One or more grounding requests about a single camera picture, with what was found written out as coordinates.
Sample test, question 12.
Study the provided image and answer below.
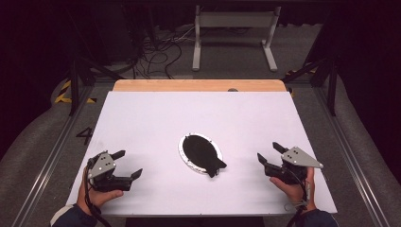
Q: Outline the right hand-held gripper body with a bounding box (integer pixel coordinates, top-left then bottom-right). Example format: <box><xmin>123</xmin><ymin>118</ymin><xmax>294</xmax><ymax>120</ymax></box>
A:
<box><xmin>264</xmin><ymin>146</ymin><xmax>324</xmax><ymax>185</ymax></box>

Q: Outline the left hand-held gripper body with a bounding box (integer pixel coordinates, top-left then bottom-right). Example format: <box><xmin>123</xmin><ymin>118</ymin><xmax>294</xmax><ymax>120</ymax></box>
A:
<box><xmin>87</xmin><ymin>150</ymin><xmax>133</xmax><ymax>193</ymax></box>

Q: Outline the white oval plate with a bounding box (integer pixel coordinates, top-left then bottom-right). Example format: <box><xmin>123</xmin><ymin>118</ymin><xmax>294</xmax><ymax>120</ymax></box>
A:
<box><xmin>178</xmin><ymin>131</ymin><xmax>224</xmax><ymax>175</ymax></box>

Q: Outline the black fish-shaped pad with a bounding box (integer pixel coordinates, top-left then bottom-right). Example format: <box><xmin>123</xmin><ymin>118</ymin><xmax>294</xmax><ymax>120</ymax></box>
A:
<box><xmin>183</xmin><ymin>134</ymin><xmax>228</xmax><ymax>179</ymax></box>

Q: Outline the person's left hand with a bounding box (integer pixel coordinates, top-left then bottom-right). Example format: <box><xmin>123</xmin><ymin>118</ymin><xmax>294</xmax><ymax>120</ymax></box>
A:
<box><xmin>76</xmin><ymin>165</ymin><xmax>125</xmax><ymax>216</ymax></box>

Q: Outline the person's right hand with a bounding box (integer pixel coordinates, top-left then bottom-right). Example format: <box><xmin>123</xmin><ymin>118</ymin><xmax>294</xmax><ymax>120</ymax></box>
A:
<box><xmin>269</xmin><ymin>166</ymin><xmax>317</xmax><ymax>213</ymax></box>

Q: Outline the white board sheet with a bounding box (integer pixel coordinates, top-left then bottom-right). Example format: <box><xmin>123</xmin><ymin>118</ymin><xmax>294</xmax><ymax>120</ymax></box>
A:
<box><xmin>65</xmin><ymin>91</ymin><xmax>339</xmax><ymax>218</ymax></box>

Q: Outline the black metal stand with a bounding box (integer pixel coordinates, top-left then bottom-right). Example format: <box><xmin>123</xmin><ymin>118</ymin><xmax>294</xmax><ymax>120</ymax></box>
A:
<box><xmin>64</xmin><ymin>9</ymin><xmax>126</xmax><ymax>117</ymax></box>
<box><xmin>281</xmin><ymin>53</ymin><xmax>340</xmax><ymax>117</ymax></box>

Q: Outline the yellow black floor tape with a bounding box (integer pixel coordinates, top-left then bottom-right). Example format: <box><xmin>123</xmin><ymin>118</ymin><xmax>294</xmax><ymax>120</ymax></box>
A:
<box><xmin>284</xmin><ymin>64</ymin><xmax>318</xmax><ymax>78</ymax></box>
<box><xmin>54</xmin><ymin>79</ymin><xmax>97</xmax><ymax>105</ymax></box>

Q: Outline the wooden table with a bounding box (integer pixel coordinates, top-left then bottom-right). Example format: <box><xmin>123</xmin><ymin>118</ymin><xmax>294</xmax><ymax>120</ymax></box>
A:
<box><xmin>112</xmin><ymin>79</ymin><xmax>288</xmax><ymax>93</ymax></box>

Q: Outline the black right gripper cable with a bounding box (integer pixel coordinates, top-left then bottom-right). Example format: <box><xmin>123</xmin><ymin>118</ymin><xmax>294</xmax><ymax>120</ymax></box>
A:
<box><xmin>286</xmin><ymin>166</ymin><xmax>311</xmax><ymax>227</ymax></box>

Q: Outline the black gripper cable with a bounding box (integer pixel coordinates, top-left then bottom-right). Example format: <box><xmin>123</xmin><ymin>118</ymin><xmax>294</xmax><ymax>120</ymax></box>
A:
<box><xmin>84</xmin><ymin>157</ymin><xmax>113</xmax><ymax>227</ymax></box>
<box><xmin>286</xmin><ymin>166</ymin><xmax>311</xmax><ymax>227</ymax></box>

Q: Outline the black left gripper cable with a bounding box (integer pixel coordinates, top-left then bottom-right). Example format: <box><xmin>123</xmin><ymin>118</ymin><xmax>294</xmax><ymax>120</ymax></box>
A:
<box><xmin>84</xmin><ymin>157</ymin><xmax>113</xmax><ymax>227</ymax></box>

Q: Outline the white wrist cord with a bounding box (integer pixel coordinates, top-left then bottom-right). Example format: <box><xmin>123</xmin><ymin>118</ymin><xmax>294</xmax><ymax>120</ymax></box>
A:
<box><xmin>283</xmin><ymin>183</ymin><xmax>313</xmax><ymax>213</ymax></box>

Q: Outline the aluminium floor rail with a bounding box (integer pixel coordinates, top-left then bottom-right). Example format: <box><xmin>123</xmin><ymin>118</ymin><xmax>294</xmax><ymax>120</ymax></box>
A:
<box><xmin>313</xmin><ymin>84</ymin><xmax>392</xmax><ymax>227</ymax></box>
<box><xmin>11</xmin><ymin>84</ymin><xmax>96</xmax><ymax>227</ymax></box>

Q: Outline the tangle of floor cables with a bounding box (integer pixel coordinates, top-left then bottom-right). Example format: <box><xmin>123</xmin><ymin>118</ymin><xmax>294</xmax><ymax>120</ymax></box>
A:
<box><xmin>131</xmin><ymin>26</ymin><xmax>198</xmax><ymax>80</ymax></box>

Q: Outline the white metal desk frame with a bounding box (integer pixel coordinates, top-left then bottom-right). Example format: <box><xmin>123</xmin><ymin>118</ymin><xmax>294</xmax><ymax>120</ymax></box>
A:
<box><xmin>192</xmin><ymin>4</ymin><xmax>282</xmax><ymax>73</ymax></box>

